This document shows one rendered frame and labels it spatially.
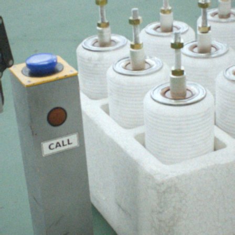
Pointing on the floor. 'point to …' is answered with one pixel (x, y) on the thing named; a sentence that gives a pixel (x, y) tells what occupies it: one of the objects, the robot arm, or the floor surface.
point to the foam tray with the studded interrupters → (156, 181)
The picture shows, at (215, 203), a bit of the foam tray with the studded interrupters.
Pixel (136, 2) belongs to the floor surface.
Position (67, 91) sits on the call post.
